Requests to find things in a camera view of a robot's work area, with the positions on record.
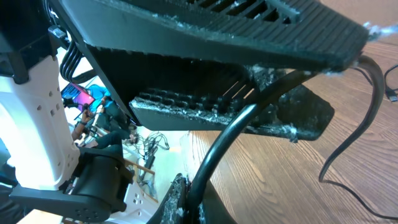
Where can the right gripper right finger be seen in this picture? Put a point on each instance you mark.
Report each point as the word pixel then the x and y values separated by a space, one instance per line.
pixel 304 35

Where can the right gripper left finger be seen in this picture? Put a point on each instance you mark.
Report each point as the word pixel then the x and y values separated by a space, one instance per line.
pixel 297 114

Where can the black usb cable removed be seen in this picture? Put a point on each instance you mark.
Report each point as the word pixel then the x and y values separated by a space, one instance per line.
pixel 390 93

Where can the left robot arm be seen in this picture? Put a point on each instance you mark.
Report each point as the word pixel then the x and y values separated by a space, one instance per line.
pixel 90 184

